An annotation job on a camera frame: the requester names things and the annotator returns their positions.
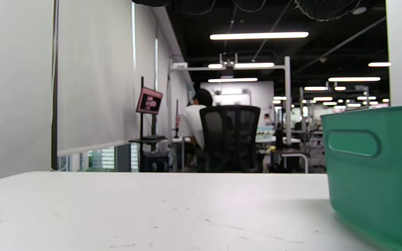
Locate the black mesh office chair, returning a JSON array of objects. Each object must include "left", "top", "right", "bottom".
[{"left": 199, "top": 105, "right": 263, "bottom": 173}]

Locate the glass window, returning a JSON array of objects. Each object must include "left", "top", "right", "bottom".
[{"left": 58, "top": 144, "right": 141, "bottom": 172}]

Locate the monitor with pink screen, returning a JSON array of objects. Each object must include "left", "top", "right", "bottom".
[{"left": 136, "top": 86, "right": 164, "bottom": 115}]

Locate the white roller blind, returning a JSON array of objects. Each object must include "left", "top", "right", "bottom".
[{"left": 57, "top": 0, "right": 137, "bottom": 157}]

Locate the green plastic bin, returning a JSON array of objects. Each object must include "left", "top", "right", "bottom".
[{"left": 321, "top": 105, "right": 402, "bottom": 251}]

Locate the white metal frame rig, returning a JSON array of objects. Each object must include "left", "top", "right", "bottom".
[{"left": 168, "top": 53, "right": 292, "bottom": 147}]

